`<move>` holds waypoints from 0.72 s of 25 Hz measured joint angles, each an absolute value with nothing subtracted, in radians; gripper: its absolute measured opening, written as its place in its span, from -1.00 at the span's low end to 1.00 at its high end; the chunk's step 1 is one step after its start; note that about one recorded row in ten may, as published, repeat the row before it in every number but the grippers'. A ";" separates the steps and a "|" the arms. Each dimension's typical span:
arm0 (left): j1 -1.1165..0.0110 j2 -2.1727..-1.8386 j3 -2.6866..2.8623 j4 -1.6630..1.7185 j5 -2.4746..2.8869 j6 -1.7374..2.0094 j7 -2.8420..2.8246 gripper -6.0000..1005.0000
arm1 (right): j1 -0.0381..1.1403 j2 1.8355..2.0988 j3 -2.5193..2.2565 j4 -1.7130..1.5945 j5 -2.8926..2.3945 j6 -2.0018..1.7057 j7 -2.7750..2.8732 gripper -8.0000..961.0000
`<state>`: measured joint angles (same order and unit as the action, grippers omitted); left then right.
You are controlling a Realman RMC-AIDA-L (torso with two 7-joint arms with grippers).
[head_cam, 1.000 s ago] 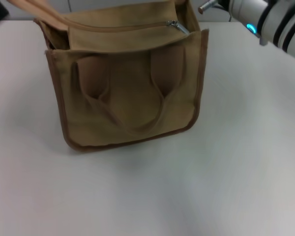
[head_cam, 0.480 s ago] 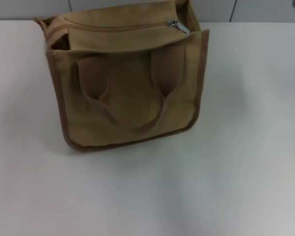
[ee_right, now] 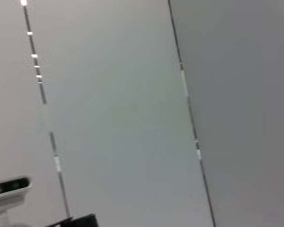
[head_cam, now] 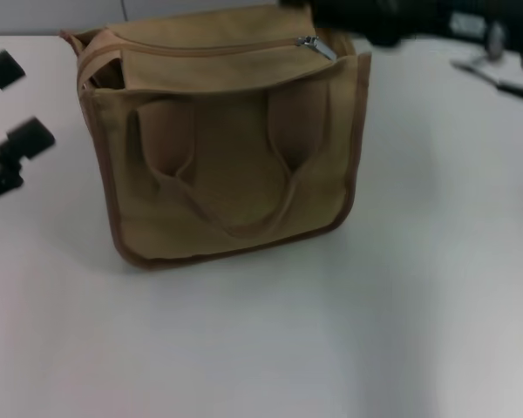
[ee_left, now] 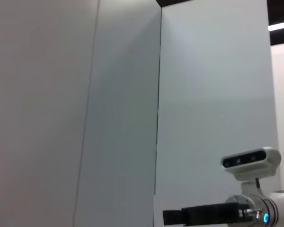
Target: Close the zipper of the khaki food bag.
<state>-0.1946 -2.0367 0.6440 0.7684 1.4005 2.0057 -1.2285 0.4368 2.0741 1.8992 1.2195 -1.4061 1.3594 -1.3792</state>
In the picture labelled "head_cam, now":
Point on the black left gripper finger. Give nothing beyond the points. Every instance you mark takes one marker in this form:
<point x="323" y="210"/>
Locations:
<point x="22" y="143"/>
<point x="2" y="72"/>

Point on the silver metal zipper pull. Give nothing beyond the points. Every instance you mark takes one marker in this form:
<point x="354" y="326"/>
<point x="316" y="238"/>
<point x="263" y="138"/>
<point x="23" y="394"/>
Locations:
<point x="316" y="45"/>

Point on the khaki canvas food bag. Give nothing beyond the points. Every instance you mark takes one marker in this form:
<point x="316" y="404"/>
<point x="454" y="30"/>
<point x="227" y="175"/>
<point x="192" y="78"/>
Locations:
<point x="226" y="143"/>

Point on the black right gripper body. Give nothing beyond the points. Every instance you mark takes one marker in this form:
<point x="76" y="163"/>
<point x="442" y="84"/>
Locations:
<point x="366" y="19"/>

